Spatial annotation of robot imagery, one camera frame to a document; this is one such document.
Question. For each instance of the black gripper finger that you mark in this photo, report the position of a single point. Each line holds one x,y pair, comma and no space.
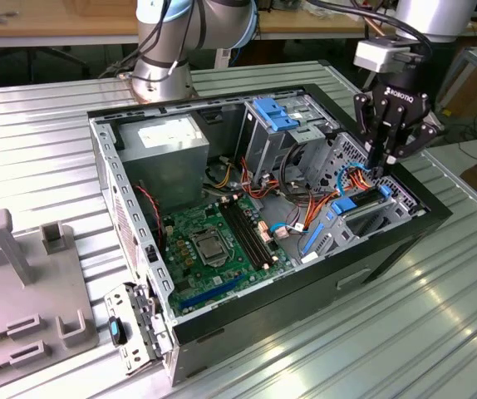
371,124
417,133

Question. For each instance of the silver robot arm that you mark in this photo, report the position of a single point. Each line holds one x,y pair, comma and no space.
163,70

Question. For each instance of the grey perforated disk bay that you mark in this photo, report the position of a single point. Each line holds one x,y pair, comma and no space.
402,199

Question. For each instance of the blue drive latch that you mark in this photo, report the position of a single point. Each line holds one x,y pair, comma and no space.
282,122

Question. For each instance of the grey metal drive cage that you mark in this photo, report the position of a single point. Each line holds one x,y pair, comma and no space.
259,141

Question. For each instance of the wooden desk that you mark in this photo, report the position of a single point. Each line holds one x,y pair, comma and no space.
35,25
305,27

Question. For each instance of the white paper label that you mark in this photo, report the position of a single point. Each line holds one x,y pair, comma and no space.
309,257

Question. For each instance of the black RAM slot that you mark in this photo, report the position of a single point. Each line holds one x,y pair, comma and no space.
252,232
245,235
241,236
257,230

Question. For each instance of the black PC case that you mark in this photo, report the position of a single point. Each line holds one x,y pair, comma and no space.
305,299

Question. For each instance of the silver CPU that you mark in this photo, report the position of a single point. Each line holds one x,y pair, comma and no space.
209,250

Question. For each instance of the CPU socket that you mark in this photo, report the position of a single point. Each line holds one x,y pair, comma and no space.
211,264

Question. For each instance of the grey power supply unit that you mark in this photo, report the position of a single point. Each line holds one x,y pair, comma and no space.
163,174

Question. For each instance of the green motherboard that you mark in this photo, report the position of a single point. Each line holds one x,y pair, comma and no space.
205,276

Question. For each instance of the blue expansion slot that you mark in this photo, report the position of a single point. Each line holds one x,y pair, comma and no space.
211,293

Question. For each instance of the blue black latch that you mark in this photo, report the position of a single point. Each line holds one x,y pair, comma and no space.
116,330

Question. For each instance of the grey parts rack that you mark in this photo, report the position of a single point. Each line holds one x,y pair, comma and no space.
35,299

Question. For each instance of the small white wrist camera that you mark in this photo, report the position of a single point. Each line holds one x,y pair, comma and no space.
375,54

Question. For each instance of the grey metal slot bracket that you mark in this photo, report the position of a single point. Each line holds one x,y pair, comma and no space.
116,303

